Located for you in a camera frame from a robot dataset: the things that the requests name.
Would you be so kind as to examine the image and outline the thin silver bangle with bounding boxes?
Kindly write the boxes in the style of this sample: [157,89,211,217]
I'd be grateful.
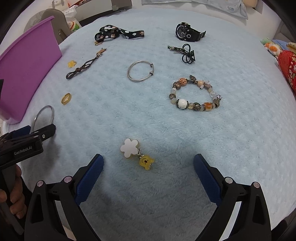
[31,105,55,132]

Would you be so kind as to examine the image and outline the gold ring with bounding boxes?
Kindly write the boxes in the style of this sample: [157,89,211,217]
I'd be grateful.
[61,92,72,105]

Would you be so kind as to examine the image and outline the brown cord strap with clasp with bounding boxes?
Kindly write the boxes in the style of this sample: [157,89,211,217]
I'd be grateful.
[65,47,107,80]

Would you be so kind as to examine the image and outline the white flower bear keychain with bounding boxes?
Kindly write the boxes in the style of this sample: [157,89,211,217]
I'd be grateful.
[120,138,154,171]

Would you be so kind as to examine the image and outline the black patterned lanyard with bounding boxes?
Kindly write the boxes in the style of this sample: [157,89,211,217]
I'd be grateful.
[93,24,146,46]

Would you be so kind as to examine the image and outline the silver bangle with beads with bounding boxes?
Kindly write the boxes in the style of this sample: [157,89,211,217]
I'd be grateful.
[126,60,154,82]

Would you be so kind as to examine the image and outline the beaded charm bracelet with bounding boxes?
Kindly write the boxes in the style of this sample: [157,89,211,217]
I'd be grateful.
[168,74,223,113]

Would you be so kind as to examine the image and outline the black cord necklace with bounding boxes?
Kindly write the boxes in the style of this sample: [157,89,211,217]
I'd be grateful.
[167,43,196,65]

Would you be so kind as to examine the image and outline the black wrist watch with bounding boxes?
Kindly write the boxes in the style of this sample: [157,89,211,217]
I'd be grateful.
[175,22,206,42]

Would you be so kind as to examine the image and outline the person's left hand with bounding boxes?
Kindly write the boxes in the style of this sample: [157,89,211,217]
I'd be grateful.
[10,165,27,219]

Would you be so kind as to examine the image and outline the purple plastic basin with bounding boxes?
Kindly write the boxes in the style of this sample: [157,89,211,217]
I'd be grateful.
[1,16,62,124]

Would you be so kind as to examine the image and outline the small yellow flower charm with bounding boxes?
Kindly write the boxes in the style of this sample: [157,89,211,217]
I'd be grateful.
[68,60,77,68]

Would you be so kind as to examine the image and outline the grey chair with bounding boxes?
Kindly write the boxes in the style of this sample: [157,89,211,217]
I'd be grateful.
[23,9,72,44]

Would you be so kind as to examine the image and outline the white plastic bag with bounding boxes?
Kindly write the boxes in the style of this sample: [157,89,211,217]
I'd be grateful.
[63,5,82,32]

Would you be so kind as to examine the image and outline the light blue bed blanket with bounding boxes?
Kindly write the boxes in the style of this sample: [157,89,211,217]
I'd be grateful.
[3,9,295,240]

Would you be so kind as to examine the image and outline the grey white desk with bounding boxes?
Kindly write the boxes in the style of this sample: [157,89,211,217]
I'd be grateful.
[68,0,132,21]

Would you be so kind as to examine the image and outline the red patterned cloth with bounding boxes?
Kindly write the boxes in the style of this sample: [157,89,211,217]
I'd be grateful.
[278,50,296,94]

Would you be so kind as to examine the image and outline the colourful plush toys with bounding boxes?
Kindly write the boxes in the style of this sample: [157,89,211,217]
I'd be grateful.
[260,38,295,59]

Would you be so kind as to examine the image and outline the blue patterned bed bumper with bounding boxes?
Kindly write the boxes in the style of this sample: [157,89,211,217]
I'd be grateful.
[141,0,248,20]

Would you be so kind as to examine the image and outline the tan plush toy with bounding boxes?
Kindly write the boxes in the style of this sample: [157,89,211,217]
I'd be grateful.
[242,0,258,8]

